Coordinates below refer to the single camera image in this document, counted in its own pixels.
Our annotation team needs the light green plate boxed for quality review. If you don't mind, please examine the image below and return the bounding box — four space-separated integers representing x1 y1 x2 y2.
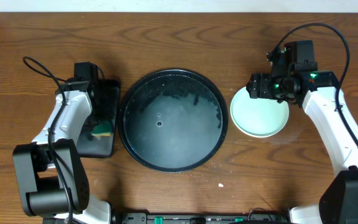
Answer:
230 87 290 138

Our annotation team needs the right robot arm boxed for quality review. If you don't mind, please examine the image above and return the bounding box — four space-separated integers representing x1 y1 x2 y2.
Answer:
246 71 358 224

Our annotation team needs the round black tray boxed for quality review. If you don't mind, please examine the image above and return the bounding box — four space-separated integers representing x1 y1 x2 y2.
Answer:
117 68 229 173

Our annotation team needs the green yellow sponge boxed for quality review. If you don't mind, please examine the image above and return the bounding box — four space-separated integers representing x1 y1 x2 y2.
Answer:
91 121 113 138

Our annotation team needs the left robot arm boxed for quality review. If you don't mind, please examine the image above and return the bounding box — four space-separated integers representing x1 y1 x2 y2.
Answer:
12 80 120 223

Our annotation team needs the rectangular black tray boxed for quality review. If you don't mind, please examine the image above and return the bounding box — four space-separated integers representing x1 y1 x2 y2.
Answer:
76 80 121 158

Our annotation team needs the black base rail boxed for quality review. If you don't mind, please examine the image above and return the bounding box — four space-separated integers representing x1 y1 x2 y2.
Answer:
121 212 289 224

